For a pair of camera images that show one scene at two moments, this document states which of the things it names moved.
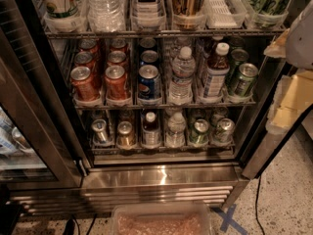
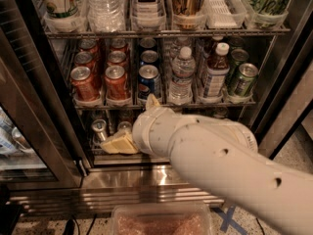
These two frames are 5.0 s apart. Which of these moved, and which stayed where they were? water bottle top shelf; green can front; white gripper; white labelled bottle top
Moved: white gripper
Stayed: water bottle top shelf; white labelled bottle top; green can front
